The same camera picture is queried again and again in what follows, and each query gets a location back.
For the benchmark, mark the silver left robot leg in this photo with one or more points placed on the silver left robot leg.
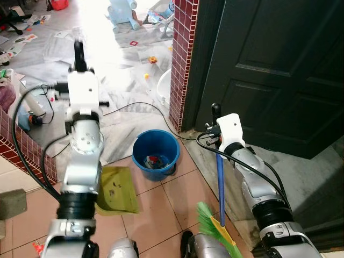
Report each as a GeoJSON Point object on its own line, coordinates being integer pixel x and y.
{"type": "Point", "coordinates": [122, 248]}

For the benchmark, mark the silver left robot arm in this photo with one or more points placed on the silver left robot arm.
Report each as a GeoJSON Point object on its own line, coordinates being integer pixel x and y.
{"type": "Point", "coordinates": [80, 177]}

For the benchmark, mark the silver robot leg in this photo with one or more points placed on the silver robot leg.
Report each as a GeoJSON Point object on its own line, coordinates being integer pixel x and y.
{"type": "Point", "coordinates": [122, 248]}
{"type": "Point", "coordinates": [207, 248]}

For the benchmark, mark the rubbish wrappers in bucket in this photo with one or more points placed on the rubbish wrappers in bucket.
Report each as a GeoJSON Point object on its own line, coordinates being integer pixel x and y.
{"type": "Point", "coordinates": [155, 161]}

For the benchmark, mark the red plastic object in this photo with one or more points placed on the red plastic object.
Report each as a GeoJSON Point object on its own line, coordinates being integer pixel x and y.
{"type": "Point", "coordinates": [59, 4]}

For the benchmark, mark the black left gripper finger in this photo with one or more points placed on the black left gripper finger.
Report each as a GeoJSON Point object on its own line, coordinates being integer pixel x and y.
{"type": "Point", "coordinates": [80, 56]}

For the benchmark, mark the small orange toy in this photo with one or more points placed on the small orange toy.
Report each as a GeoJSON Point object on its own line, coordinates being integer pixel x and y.
{"type": "Point", "coordinates": [153, 59]}

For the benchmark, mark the white basin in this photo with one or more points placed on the white basin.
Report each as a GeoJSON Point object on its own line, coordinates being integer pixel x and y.
{"type": "Point", "coordinates": [164, 88]}

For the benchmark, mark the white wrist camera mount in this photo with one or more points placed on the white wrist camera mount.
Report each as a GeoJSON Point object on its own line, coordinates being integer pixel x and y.
{"type": "Point", "coordinates": [231, 129]}
{"type": "Point", "coordinates": [83, 91]}

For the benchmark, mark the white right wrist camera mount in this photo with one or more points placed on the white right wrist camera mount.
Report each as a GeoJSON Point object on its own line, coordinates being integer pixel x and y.
{"type": "Point", "coordinates": [231, 129]}

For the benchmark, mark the red tiled pillar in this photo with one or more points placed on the red tiled pillar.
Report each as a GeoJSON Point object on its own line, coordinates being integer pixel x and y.
{"type": "Point", "coordinates": [183, 64]}

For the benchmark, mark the small red square card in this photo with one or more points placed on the small red square card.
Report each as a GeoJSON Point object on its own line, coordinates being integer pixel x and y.
{"type": "Point", "coordinates": [134, 42]}

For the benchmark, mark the blue plastic bucket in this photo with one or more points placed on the blue plastic bucket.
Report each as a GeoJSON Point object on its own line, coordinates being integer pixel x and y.
{"type": "Point", "coordinates": [141, 156]}

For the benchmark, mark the red rubbish wrapper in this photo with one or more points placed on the red rubbish wrapper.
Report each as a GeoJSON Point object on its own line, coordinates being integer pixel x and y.
{"type": "Point", "coordinates": [37, 248]}

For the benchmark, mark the small yellow toy piece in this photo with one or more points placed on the small yellow toy piece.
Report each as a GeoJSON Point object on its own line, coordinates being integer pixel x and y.
{"type": "Point", "coordinates": [146, 76]}

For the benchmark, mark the pink plastic bag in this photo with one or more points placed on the pink plastic bag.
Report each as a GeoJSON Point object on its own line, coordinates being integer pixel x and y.
{"type": "Point", "coordinates": [6, 97]}

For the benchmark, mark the dark panelled door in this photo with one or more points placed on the dark panelled door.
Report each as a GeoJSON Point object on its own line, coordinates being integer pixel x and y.
{"type": "Point", "coordinates": [269, 64]}

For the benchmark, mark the silver right robot leg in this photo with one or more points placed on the silver right robot leg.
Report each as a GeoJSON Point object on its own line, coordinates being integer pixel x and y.
{"type": "Point", "coordinates": [207, 248]}

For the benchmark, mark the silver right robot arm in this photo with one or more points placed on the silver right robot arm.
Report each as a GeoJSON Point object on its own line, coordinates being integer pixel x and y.
{"type": "Point", "coordinates": [258, 183]}

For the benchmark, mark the low red tiled wall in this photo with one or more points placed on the low red tiled wall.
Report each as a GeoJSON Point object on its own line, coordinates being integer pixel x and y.
{"type": "Point", "coordinates": [21, 148]}

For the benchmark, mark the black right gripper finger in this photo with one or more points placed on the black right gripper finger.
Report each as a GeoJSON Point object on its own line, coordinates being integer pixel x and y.
{"type": "Point", "coordinates": [216, 114]}

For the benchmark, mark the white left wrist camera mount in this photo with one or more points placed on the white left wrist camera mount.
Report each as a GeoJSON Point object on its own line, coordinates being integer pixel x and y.
{"type": "Point", "coordinates": [83, 91]}

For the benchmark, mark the grey stone block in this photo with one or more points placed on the grey stone block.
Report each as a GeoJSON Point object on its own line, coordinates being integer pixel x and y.
{"type": "Point", "coordinates": [12, 204]}

